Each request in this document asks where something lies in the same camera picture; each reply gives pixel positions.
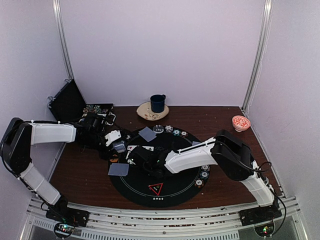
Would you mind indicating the black poker set case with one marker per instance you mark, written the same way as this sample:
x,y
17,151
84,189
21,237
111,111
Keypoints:
x,y
69,104

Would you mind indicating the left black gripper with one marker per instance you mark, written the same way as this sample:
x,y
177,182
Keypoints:
x,y
106,155

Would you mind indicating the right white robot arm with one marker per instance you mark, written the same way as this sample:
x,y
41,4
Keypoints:
x,y
231,154

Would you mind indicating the green fifty poker chip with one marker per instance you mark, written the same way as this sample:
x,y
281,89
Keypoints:
x,y
204,175

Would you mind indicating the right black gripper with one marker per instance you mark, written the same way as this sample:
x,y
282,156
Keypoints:
x,y
156,155

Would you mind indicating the blue ten poker chip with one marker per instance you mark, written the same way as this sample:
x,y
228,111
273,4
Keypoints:
x,y
206,167

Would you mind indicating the orange big blind button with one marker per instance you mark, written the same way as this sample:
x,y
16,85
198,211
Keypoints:
x,y
114,159

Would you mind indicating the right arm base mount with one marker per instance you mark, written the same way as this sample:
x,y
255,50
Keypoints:
x,y
262,219

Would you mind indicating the red triangle all-in marker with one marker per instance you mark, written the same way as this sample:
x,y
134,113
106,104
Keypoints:
x,y
156,188

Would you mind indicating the green chips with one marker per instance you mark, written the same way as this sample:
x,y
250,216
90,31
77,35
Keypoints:
x,y
176,132

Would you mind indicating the red patterned small bowl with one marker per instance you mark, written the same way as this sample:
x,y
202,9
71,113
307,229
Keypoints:
x,y
240,123

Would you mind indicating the beige ceramic saucer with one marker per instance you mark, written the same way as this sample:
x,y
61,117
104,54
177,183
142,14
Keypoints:
x,y
145,111

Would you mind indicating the round black poker mat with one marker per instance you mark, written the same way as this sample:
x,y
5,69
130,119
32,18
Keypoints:
x,y
141,187

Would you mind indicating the six of hearts card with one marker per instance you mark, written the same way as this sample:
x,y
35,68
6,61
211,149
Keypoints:
x,y
131,147

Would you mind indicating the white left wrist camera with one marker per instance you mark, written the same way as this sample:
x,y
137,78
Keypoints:
x,y
111,137

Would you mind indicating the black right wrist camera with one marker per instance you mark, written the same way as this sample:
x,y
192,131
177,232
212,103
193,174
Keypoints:
x,y
139,155

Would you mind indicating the dark blue mug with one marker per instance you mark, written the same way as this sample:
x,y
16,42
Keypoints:
x,y
157,103

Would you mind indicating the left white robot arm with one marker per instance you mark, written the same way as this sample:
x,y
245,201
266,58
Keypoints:
x,y
24,143

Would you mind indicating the blue playing card deck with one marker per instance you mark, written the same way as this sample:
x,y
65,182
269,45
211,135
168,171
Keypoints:
x,y
119,146

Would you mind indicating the seven of clubs card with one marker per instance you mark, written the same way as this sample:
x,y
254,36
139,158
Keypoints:
x,y
150,148

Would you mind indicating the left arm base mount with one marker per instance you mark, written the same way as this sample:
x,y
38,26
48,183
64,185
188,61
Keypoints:
x,y
66,224

